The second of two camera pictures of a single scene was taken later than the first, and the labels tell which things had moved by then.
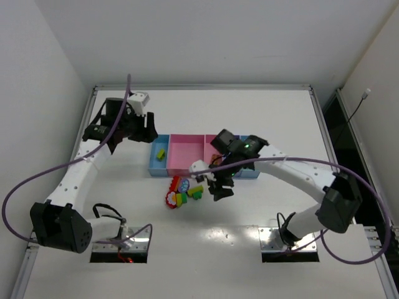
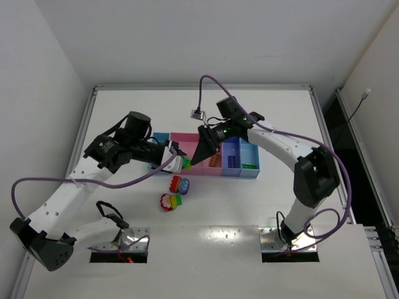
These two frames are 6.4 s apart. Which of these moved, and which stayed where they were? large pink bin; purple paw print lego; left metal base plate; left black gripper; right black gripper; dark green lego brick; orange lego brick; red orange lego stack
Moved: right black gripper; dark green lego brick; left black gripper
Stayed: purple paw print lego; orange lego brick; left metal base plate; red orange lego stack; large pink bin
